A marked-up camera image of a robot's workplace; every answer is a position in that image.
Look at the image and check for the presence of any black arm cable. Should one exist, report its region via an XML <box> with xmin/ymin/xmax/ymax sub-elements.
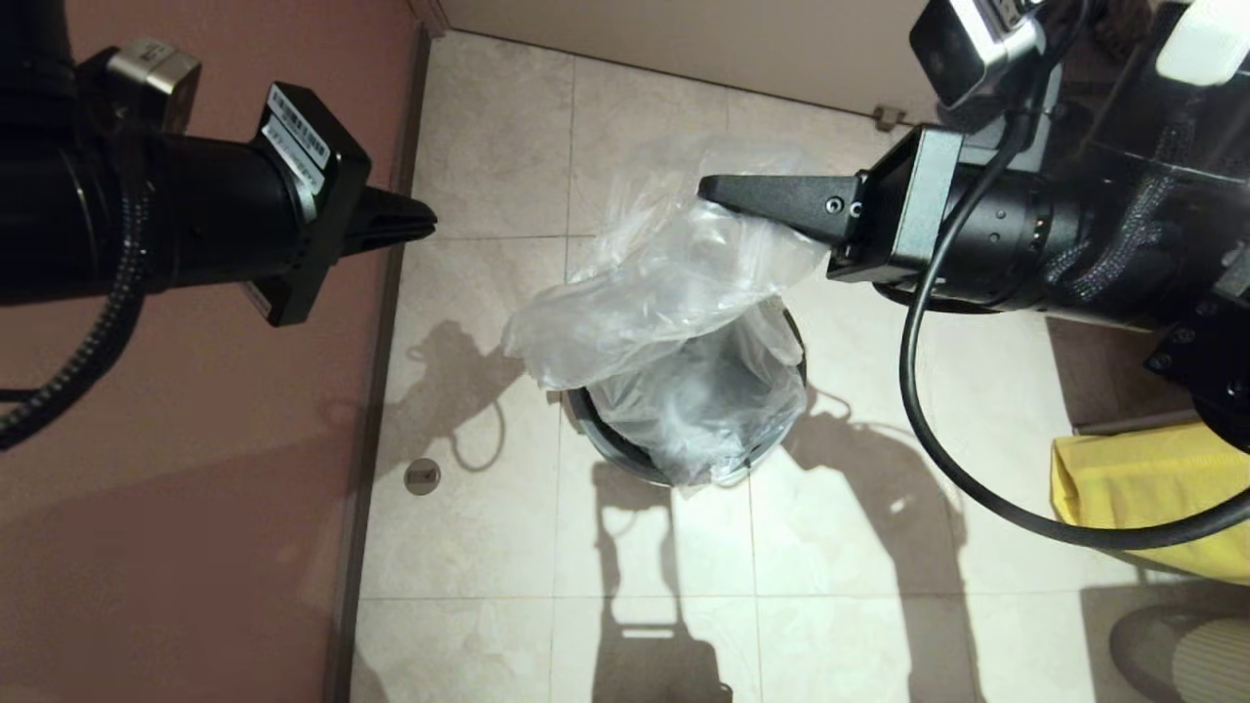
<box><xmin>0</xmin><ymin>186</ymin><xmax>147</xmax><ymax>452</ymax></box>
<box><xmin>898</xmin><ymin>98</ymin><xmax>1250</xmax><ymax>551</ymax></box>

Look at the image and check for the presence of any yellow bag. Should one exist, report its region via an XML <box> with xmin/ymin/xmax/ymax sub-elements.
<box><xmin>1050</xmin><ymin>422</ymin><xmax>1250</xmax><ymax>587</ymax></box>

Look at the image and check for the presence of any grey trash bin rim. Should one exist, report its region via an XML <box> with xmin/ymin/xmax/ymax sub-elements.
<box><xmin>566</xmin><ymin>308</ymin><xmax>810</xmax><ymax>484</ymax></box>

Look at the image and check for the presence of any white door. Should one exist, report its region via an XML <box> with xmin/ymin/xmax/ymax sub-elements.
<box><xmin>444</xmin><ymin>0</ymin><xmax>943</xmax><ymax>123</ymax></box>

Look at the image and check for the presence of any metal floor threshold strip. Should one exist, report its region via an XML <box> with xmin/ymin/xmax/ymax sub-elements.
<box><xmin>1072</xmin><ymin>410</ymin><xmax>1204</xmax><ymax>437</ymax></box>

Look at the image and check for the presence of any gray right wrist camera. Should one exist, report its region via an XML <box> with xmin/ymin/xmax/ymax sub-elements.
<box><xmin>908</xmin><ymin>0</ymin><xmax>1051</xmax><ymax>108</ymax></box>

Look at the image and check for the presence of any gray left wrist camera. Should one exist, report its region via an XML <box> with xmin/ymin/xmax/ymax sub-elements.
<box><xmin>105</xmin><ymin>37</ymin><xmax>203</xmax><ymax>133</ymax></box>

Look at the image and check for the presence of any beige ribbed round object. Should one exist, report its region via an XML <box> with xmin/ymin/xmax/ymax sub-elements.
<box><xmin>1170</xmin><ymin>618</ymin><xmax>1250</xmax><ymax>703</ymax></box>

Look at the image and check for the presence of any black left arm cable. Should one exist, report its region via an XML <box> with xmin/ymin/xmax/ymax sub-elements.
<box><xmin>0</xmin><ymin>186</ymin><xmax>147</xmax><ymax>452</ymax></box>

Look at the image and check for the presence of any clear plastic trash bag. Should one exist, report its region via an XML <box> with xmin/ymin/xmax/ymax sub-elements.
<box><xmin>501</xmin><ymin>146</ymin><xmax>831</xmax><ymax>489</ymax></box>

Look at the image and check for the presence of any dark wall baseboard strip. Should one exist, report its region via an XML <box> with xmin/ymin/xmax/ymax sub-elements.
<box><xmin>325</xmin><ymin>29</ymin><xmax>437</xmax><ymax>703</ymax></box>

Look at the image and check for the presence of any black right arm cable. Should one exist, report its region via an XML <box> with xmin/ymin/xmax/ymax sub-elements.
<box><xmin>898</xmin><ymin>98</ymin><xmax>1250</xmax><ymax>551</ymax></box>

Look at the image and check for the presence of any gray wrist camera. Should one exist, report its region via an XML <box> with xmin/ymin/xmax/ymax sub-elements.
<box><xmin>908</xmin><ymin>0</ymin><xmax>1051</xmax><ymax>108</ymax></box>
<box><xmin>105</xmin><ymin>37</ymin><xmax>203</xmax><ymax>133</ymax></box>

